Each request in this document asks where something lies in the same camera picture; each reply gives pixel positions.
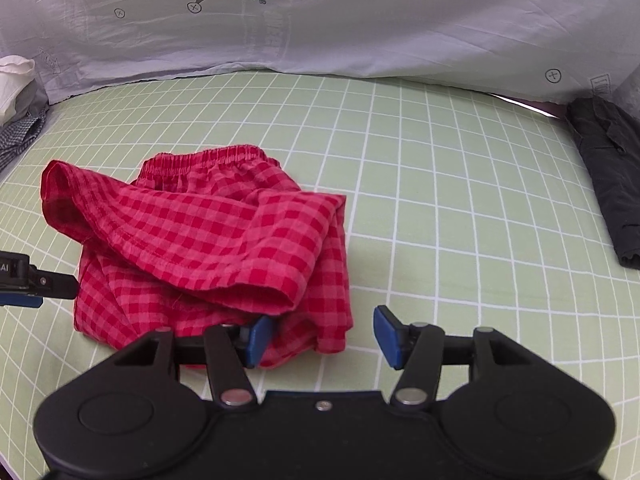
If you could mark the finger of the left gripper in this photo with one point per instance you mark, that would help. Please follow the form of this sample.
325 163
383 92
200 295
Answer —
22 284

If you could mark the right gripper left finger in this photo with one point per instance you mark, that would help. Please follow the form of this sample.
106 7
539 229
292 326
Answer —
152 366

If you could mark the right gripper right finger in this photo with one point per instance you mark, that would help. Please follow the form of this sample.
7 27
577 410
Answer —
420 351

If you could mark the red checked shorts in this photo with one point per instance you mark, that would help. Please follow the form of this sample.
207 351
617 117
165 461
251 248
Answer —
222 236

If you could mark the blue checked garment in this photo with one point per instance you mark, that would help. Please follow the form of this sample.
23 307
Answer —
17 137

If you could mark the green grid mat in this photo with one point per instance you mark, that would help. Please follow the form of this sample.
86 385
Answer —
462 211

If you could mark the white garment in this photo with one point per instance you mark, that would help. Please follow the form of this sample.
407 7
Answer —
16 73

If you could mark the black garment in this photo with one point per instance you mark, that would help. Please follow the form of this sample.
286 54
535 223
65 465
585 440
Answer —
607 138

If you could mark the grey carrot print sheet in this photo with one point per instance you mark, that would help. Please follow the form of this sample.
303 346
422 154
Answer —
542 50

